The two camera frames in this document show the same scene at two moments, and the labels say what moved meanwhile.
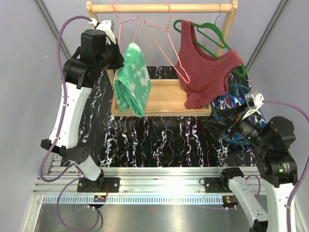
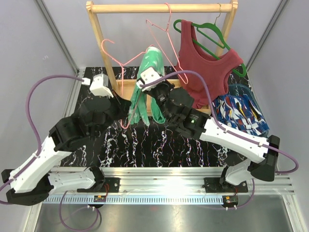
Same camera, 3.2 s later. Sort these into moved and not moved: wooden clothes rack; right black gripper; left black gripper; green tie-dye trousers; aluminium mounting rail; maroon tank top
Moved: right black gripper; green tie-dye trousers; left black gripper
Not moved: maroon tank top; wooden clothes rack; aluminium mounting rail
